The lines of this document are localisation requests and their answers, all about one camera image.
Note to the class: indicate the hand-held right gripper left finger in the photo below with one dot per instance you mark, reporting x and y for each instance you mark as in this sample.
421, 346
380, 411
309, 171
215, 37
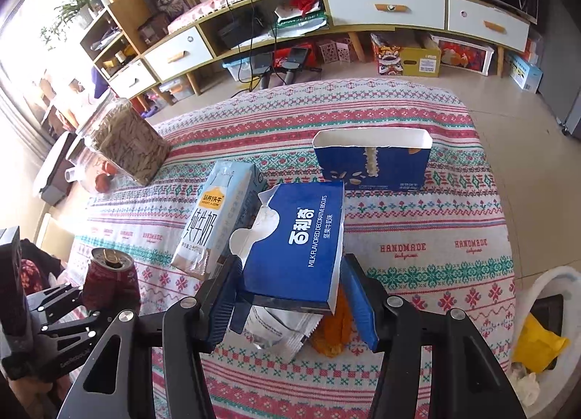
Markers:
222, 307

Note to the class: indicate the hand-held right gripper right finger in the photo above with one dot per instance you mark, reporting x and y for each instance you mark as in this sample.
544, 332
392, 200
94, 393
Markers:
361, 305

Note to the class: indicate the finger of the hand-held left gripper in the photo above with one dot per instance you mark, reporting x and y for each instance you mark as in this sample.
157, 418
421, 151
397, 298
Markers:
75, 322
56, 295

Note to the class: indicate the red drink can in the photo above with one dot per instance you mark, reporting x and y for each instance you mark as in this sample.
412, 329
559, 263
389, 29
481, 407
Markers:
113, 287

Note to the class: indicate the blue biscuit box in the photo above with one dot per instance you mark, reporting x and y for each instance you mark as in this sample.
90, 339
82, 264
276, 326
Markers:
299, 237

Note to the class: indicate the white tissue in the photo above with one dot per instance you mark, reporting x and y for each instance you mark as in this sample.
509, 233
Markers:
526, 385

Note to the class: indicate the black plastic tray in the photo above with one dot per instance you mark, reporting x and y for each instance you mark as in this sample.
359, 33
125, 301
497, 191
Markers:
547, 310

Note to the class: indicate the white trash bin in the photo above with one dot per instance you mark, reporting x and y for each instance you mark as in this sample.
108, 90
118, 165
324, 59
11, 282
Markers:
556, 278

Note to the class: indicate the yellow snack wrapper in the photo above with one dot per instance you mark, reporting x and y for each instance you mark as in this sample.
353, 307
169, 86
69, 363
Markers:
332, 332

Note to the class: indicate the white snack wrapper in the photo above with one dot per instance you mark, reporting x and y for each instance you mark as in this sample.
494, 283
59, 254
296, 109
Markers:
277, 328

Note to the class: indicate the patterned woven tablecloth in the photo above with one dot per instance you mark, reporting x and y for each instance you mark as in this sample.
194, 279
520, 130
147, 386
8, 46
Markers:
408, 237

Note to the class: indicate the light blue milk carton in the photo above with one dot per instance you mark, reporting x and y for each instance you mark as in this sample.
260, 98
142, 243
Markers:
218, 219

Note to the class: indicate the small orange tomato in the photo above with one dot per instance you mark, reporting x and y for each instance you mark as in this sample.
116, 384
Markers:
101, 182
109, 168

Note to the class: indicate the open blue cardboard box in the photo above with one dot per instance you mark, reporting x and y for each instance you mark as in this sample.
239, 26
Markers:
372, 164

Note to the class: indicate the clear plastic seed jar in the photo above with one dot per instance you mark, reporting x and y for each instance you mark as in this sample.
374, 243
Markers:
127, 146

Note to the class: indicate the yellow lion print box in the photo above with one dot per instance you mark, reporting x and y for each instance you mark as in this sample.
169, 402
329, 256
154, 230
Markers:
404, 58

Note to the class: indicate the pink lattice box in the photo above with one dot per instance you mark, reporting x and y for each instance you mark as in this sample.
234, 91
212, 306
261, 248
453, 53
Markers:
336, 51

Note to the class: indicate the black electronic device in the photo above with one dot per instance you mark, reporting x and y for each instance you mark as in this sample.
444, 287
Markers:
293, 58

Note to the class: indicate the white plastic basket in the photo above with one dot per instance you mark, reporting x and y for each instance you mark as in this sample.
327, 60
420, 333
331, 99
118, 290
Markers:
463, 55

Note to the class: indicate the black box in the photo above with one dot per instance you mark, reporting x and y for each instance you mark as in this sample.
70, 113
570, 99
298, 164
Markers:
240, 33

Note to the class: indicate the wooden shelf unit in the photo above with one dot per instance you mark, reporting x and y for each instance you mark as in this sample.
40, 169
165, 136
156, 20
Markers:
127, 19

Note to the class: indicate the white and blue carton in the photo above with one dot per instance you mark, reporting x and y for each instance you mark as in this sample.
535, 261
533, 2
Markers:
524, 71

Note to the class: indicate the green and white bag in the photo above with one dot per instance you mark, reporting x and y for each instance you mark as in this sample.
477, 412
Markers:
302, 21

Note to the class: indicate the wooden white tv cabinet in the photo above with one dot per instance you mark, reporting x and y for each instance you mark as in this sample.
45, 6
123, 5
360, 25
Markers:
386, 8

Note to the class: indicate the grey refrigerator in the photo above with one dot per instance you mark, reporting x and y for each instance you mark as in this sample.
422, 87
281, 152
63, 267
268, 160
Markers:
565, 60

